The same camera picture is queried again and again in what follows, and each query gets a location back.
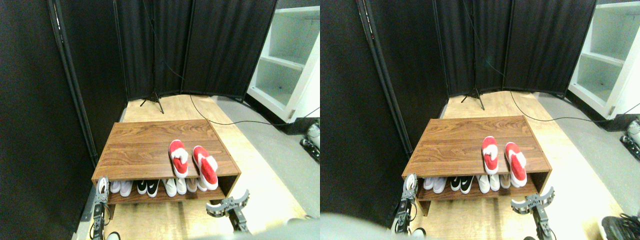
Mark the brown shoe rack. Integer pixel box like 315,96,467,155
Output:
402,115,553,217
91,119,242,219

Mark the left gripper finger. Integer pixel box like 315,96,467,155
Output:
403,173,419,202
95,176,111,204

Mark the black cable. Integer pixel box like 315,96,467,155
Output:
462,0,640,123
142,0,320,127

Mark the red shoe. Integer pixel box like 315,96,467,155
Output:
504,142,528,188
168,139,190,179
192,145,219,191
481,136,500,175

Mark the grey and black machine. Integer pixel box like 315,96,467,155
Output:
620,118,640,162
299,119,320,164

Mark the black tripod stand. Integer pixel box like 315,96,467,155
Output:
460,0,486,111
139,0,165,115

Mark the white shelf unit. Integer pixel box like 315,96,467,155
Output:
247,6,320,124
567,0,640,121

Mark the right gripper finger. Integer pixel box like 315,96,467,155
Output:
205,198,232,219
227,189,251,212
510,197,536,217
531,186,556,210

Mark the black curtain stand pole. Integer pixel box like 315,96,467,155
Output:
356,0,415,160
47,0,99,169

